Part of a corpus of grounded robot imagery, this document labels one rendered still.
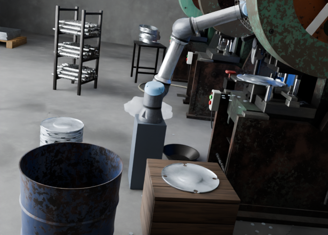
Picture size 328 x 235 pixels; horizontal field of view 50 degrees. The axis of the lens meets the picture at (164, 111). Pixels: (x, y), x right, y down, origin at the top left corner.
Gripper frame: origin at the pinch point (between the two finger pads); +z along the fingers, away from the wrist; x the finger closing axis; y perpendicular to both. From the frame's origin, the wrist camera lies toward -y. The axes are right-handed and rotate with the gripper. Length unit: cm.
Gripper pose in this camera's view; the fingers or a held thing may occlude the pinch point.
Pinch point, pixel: (252, 61)
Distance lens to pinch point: 217.3
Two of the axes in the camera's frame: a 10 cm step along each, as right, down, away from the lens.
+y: 9.9, 1.1, 0.9
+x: -0.5, -3.1, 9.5
